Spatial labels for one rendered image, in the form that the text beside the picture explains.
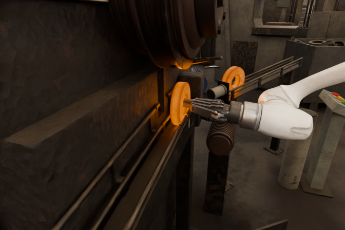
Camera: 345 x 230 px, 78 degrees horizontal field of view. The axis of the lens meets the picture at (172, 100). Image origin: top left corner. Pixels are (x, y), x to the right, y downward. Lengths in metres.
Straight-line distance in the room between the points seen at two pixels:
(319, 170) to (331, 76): 0.91
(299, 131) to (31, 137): 0.67
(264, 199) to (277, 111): 0.89
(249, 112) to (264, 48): 2.63
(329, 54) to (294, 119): 2.09
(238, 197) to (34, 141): 1.29
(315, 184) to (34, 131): 1.59
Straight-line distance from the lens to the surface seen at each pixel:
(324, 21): 4.99
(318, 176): 1.67
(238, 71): 1.18
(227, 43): 3.39
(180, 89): 0.71
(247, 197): 1.51
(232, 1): 3.39
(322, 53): 2.74
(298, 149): 1.48
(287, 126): 0.72
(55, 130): 0.37
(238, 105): 0.72
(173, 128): 0.77
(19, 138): 0.37
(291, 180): 1.61
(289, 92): 0.86
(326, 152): 1.58
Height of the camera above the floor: 1.03
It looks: 22 degrees down
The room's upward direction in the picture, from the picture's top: straight up
